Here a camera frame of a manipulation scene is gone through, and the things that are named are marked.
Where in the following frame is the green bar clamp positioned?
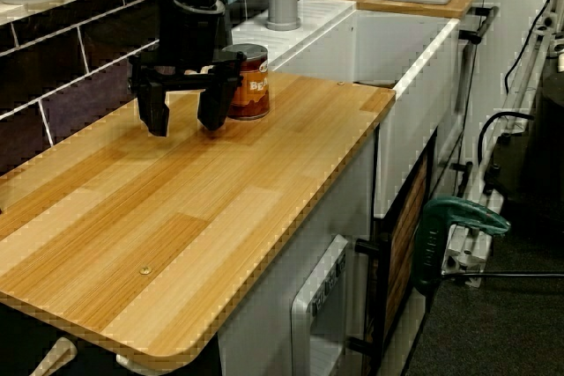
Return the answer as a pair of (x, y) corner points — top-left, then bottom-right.
(411, 197), (513, 297)

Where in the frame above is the black towel bar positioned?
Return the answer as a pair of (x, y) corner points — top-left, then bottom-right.
(456, 4), (501, 46)

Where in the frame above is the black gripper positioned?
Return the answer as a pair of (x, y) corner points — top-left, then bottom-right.
(127, 10), (249, 137)

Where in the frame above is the grey toy dishwasher door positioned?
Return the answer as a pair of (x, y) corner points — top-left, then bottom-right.
(289, 233), (350, 376)

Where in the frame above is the black power cable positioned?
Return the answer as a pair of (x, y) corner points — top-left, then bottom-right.
(477, 110), (538, 166)

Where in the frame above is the orange bean can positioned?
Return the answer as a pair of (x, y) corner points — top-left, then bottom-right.
(219, 43), (271, 122)

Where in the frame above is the white bracket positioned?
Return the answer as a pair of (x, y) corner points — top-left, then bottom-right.
(115, 350), (196, 376)
(29, 335), (79, 376)

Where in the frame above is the white metal frame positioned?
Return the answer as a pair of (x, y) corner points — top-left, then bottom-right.
(501, 0), (564, 130)

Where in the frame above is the wooden cabinet door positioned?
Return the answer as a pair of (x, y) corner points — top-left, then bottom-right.
(382, 154), (432, 344)

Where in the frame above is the black cabinet handle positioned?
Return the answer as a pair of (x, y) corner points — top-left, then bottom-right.
(346, 335), (376, 356)
(353, 237), (390, 259)

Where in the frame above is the white toy sink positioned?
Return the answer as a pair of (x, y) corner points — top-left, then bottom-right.
(230, 0), (462, 219)

